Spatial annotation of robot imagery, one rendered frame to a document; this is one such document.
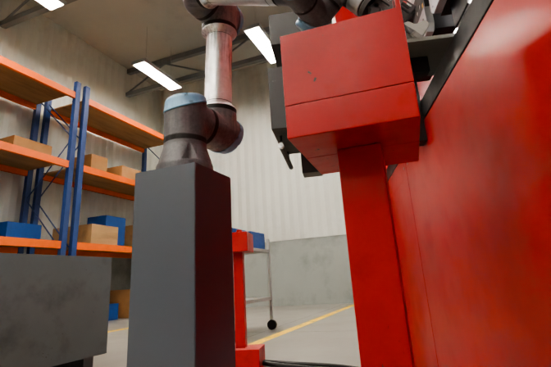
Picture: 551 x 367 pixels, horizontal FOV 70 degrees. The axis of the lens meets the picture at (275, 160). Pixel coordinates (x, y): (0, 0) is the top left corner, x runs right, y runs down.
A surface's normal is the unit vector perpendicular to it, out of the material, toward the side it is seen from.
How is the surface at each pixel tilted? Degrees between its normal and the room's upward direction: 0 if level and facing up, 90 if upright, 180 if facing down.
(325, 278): 90
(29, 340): 90
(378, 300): 90
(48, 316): 90
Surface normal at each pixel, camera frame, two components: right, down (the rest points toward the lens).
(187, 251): -0.37, -0.25
